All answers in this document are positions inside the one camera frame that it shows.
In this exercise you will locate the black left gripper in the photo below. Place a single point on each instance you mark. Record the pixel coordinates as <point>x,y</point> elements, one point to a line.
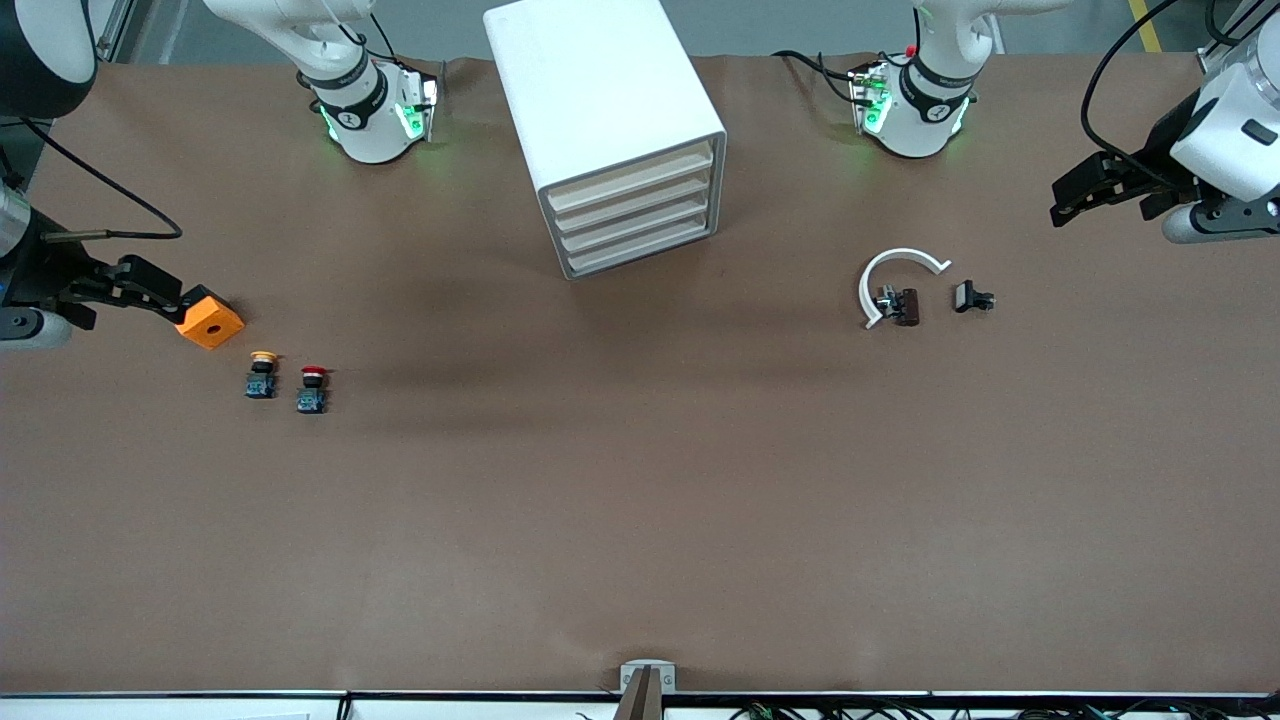
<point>1160,142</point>

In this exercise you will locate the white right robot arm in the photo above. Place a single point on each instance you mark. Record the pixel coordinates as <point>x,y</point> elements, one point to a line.
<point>360,110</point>

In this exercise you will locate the white curved plastic arc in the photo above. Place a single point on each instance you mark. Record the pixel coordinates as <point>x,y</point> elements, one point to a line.
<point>864,292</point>

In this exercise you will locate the brown terminal block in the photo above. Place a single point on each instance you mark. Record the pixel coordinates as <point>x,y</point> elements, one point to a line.
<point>908,306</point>

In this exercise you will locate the aluminium frame profile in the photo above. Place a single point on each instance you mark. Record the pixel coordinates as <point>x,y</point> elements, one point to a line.
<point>115,25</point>
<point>1212,58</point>

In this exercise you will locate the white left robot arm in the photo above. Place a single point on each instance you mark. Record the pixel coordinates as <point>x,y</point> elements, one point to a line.
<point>925,110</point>

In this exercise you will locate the orange box with hole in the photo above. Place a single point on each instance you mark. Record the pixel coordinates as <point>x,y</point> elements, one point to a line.
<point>212,325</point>

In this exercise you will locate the small black clip part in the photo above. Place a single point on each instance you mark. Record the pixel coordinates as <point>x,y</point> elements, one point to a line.
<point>966,296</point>

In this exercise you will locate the yellow push button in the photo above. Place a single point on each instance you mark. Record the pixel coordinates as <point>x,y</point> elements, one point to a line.
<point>262,383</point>

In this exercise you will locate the red push button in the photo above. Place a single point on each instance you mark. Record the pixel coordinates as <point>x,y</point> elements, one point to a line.
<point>313,395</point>

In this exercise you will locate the white four-drawer cabinet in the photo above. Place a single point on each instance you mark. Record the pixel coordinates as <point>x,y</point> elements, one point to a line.
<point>600,80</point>

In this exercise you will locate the grey metal bracket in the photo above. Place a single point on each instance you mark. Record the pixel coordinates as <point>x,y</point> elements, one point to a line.
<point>626,675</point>

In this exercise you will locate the white table edge rail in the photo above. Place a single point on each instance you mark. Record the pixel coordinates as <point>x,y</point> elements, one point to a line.
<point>150,705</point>

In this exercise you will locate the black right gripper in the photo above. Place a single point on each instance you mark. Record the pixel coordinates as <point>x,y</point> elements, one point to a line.
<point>47,264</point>

